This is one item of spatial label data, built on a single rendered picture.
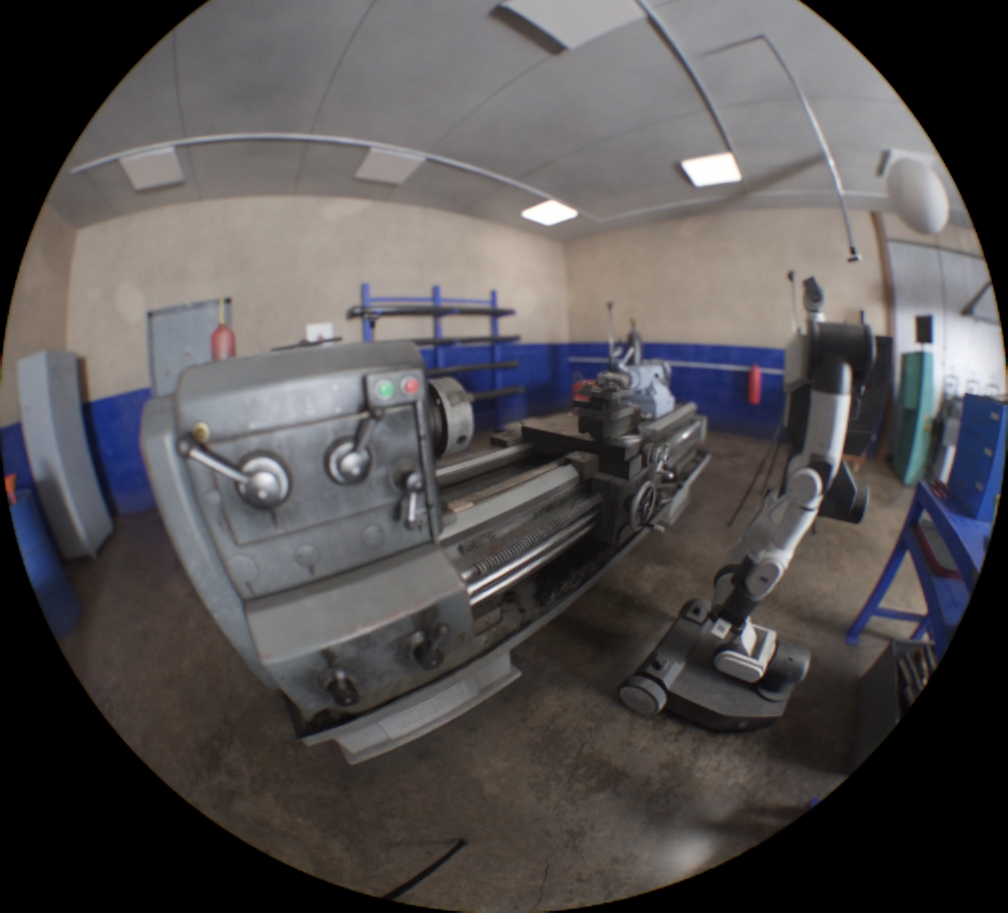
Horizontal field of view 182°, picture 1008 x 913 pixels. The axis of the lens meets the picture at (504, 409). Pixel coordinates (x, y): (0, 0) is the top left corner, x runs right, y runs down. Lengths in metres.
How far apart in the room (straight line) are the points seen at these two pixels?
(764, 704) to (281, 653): 1.45
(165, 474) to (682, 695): 1.56
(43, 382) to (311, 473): 3.38
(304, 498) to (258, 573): 0.21
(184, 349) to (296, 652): 3.60
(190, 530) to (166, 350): 3.46
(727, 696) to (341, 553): 1.34
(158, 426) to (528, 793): 1.40
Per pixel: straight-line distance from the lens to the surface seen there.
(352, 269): 4.17
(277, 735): 1.63
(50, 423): 3.73
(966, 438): 1.77
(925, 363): 4.59
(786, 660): 1.36
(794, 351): 0.83
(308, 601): 0.76
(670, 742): 1.45
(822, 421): 0.70
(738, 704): 1.40
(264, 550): 0.73
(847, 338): 0.70
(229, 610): 0.84
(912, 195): 3.95
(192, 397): 0.66
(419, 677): 1.08
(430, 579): 0.77
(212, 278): 4.12
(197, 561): 0.77
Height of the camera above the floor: 1.31
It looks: 11 degrees down
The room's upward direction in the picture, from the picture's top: 3 degrees counter-clockwise
